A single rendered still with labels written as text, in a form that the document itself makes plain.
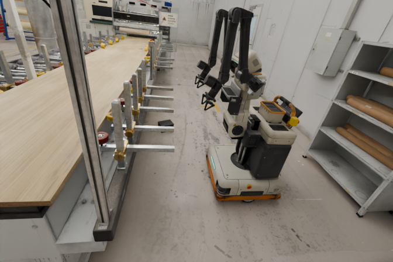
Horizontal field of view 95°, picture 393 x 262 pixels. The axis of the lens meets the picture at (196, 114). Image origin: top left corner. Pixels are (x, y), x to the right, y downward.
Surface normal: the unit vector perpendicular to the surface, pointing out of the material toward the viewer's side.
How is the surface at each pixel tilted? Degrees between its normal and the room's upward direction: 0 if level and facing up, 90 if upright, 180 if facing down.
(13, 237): 90
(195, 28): 90
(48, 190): 0
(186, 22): 90
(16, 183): 0
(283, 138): 90
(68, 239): 0
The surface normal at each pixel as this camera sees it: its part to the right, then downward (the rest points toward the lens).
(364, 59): 0.12, 0.47
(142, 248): 0.12, -0.88
